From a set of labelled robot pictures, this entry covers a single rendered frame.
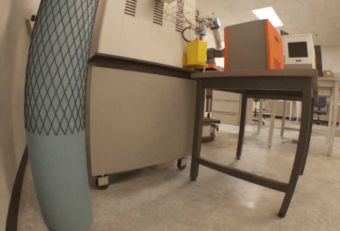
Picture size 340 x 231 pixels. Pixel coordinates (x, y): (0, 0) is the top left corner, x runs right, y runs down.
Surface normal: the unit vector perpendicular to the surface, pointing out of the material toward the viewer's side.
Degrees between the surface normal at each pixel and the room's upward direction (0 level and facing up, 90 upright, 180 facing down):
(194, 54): 93
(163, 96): 90
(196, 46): 93
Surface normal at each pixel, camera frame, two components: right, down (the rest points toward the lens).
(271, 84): -0.77, -0.02
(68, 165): 0.81, 0.07
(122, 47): 0.64, 0.07
